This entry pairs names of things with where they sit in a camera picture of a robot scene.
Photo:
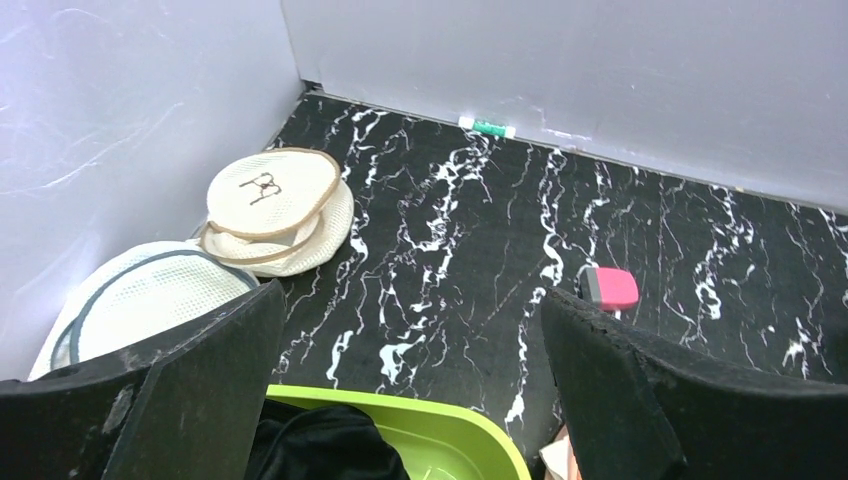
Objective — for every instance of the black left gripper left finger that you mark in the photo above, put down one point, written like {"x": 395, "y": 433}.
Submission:
{"x": 182, "y": 404}

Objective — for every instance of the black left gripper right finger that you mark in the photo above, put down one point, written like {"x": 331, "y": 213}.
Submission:
{"x": 637, "y": 406}

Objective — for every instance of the floral mesh laundry bag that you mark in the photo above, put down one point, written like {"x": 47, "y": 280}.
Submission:
{"x": 559, "y": 459}

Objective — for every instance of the white round mesh bag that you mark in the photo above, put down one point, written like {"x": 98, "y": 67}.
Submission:
{"x": 139, "y": 293}

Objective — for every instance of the small pink block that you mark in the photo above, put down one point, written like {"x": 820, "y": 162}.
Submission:
{"x": 609, "y": 289}

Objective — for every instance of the black garment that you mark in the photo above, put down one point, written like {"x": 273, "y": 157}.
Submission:
{"x": 330, "y": 442}

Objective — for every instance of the green plastic basket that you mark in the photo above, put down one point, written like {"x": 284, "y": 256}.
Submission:
{"x": 435, "y": 440}

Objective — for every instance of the small green white marker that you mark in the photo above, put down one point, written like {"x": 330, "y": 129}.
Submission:
{"x": 485, "y": 127}

